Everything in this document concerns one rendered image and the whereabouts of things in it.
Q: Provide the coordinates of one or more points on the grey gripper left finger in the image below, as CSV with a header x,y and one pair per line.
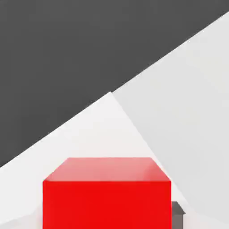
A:
x,y
26,223

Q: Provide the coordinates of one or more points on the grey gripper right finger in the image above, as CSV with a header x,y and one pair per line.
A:
x,y
177,217

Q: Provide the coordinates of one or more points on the small red cube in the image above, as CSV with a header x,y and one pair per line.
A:
x,y
107,202

